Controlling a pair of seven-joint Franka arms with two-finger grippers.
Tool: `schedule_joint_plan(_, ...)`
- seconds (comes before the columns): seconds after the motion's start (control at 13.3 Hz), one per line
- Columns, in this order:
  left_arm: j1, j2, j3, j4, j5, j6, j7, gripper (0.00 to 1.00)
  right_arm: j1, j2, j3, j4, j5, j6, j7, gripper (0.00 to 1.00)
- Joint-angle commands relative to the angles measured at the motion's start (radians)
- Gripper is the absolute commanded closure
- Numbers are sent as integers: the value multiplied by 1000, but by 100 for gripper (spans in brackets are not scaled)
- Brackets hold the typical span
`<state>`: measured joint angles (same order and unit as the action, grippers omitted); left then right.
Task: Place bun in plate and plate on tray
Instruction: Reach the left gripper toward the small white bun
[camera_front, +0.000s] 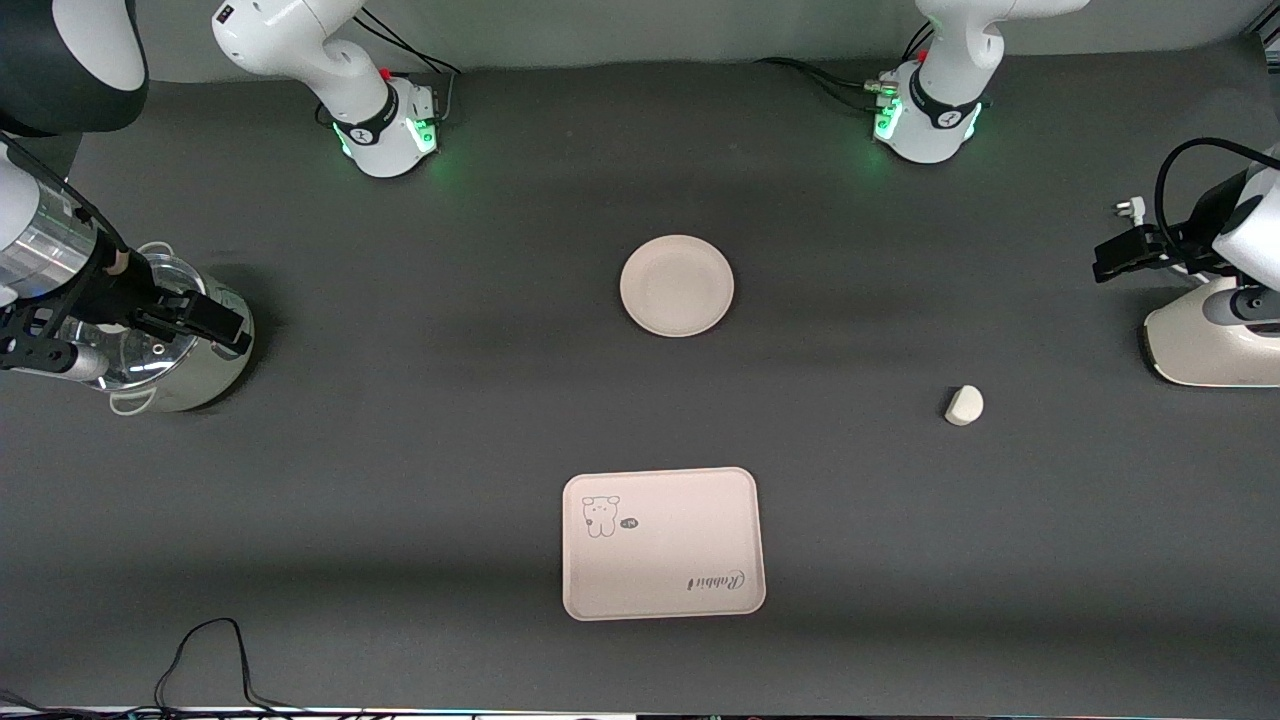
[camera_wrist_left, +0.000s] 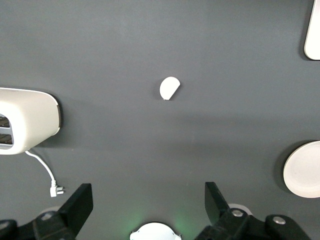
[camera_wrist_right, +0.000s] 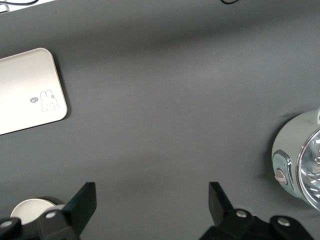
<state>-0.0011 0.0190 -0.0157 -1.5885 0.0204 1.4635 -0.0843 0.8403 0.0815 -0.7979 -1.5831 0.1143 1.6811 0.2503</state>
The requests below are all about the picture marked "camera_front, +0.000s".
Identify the round beige plate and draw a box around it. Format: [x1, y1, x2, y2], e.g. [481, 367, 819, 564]
[619, 235, 736, 338]

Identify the beige rabbit print tray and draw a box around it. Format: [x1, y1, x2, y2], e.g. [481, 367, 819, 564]
[562, 467, 767, 622]

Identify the glass pot lid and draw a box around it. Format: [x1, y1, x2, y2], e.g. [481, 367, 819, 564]
[95, 255, 211, 391]

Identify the steel pot with glass lid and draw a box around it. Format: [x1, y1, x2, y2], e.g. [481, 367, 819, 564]
[100, 240, 256, 416]

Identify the cream white rounded appliance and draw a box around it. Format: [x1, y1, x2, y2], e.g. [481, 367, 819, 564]
[1140, 275, 1280, 389]

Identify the thin black loose cable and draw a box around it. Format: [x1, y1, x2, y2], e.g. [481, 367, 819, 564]
[0, 618, 391, 719]

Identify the black right arm base cable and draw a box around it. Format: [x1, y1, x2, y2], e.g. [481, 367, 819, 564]
[315, 8, 463, 129]

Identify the black arm base cable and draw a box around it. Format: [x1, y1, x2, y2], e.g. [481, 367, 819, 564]
[315, 8, 463, 129]
[753, 22, 936, 113]

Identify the black left arm base cable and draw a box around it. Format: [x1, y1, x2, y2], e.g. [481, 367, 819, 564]
[753, 22, 936, 113]

